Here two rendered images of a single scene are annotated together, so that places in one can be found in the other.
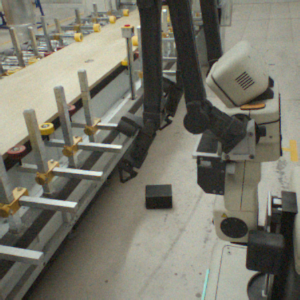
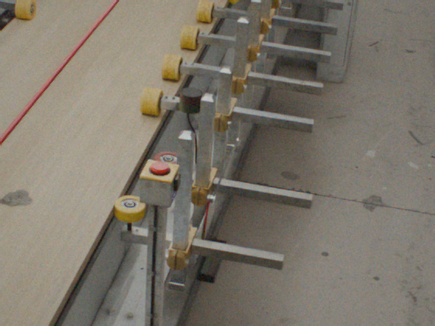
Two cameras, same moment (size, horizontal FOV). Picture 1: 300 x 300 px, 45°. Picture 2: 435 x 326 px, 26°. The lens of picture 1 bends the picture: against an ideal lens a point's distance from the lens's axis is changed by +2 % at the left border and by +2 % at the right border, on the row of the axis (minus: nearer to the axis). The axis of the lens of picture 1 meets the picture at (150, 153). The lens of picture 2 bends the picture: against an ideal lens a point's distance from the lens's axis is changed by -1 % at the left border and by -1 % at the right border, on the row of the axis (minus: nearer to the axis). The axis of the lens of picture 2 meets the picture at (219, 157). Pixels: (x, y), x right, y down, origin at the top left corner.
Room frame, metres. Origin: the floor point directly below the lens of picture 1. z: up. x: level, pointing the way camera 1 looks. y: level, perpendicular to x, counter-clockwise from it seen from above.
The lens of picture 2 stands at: (0.86, 0.24, 2.30)
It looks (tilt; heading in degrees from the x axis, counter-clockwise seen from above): 31 degrees down; 351
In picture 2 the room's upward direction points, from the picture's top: 5 degrees clockwise
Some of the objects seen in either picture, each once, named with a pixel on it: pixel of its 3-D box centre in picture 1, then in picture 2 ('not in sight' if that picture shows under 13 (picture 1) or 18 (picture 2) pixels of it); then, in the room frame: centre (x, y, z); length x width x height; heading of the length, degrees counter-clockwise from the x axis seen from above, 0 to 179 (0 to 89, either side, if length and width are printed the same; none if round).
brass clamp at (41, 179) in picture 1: (47, 173); not in sight; (1.42, 0.48, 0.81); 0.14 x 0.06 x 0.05; 162
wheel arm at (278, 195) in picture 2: (162, 59); (235, 189); (3.07, -0.16, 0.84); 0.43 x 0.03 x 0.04; 72
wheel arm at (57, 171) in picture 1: (59, 172); not in sight; (1.42, 0.43, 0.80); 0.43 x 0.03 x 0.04; 72
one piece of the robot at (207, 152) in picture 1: (218, 151); not in sight; (1.18, -0.26, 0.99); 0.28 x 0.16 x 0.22; 162
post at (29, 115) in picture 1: (41, 159); not in sight; (1.40, 0.49, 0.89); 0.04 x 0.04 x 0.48; 72
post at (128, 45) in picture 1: (130, 69); (154, 278); (2.57, 0.10, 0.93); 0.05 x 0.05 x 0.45; 72
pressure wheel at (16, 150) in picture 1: (19, 159); not in sight; (1.48, 0.62, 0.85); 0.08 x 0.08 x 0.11
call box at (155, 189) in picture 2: (127, 31); (158, 185); (2.57, 0.10, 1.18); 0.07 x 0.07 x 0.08; 72
